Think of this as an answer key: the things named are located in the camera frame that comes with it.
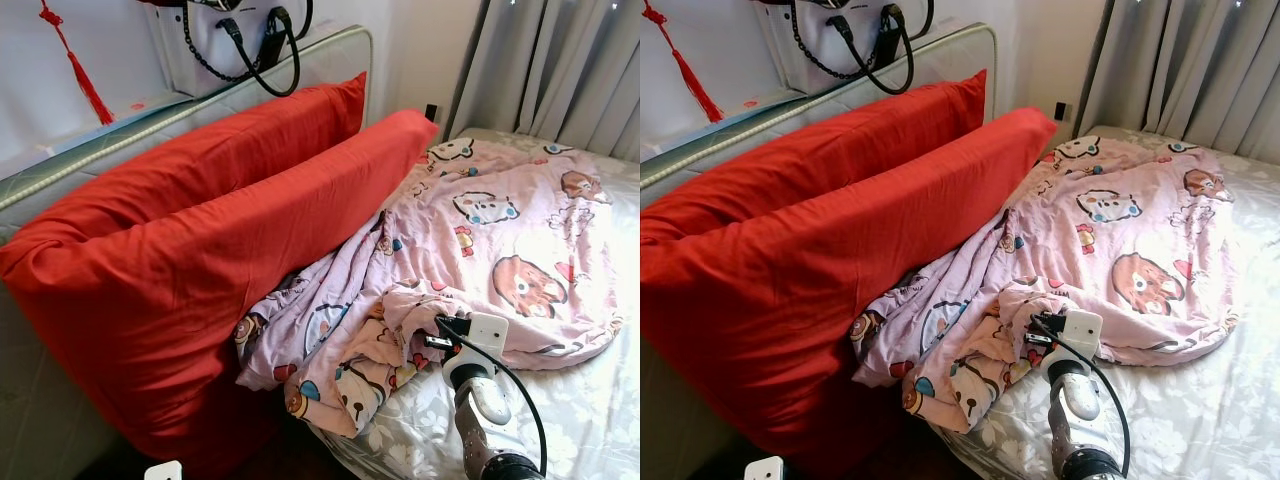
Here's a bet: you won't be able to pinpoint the pink cartoon print blanket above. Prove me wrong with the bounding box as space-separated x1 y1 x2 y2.
235 138 626 439
850 135 1241 433

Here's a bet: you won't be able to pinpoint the large red cushion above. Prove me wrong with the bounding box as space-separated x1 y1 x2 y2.
640 70 989 246
640 107 1059 471
0 108 439 466
0 72 368 251

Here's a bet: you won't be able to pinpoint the grey pleated curtain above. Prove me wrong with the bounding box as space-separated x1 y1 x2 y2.
445 0 641 161
1075 0 1280 166

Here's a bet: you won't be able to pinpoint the red hanging tassel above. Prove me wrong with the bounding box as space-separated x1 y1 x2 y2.
642 0 723 124
38 0 114 127

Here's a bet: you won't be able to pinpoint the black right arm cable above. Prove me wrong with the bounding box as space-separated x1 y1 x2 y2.
1030 312 1133 471
435 315 549 476

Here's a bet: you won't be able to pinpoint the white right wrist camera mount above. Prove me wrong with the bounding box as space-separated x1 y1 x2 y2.
440 312 508 386
1035 308 1104 376

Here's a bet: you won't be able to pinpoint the white bag black handles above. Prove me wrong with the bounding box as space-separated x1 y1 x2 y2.
145 0 316 99
750 0 936 96

